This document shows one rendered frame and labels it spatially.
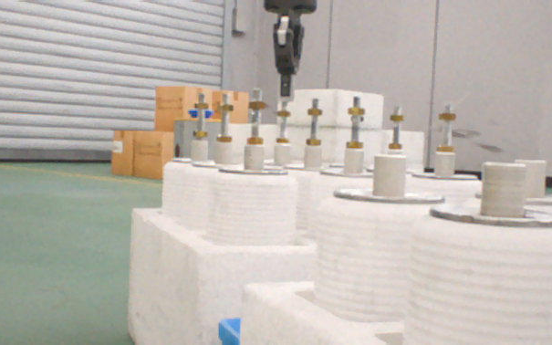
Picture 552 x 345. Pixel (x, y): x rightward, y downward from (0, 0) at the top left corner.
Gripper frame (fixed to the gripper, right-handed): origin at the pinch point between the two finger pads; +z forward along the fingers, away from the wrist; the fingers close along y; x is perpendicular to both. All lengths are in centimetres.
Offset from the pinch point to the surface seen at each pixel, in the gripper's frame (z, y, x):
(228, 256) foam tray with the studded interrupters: 18.1, -35.6, -0.8
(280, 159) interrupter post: 10.0, -1.5, 0.2
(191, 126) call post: 5.9, 7.0, 15.8
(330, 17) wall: -108, 641, 61
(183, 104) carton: -8, 355, 123
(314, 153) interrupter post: 8.7, -11.4, -5.7
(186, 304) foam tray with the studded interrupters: 23.5, -33.8, 3.7
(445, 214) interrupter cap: 10, -65, -19
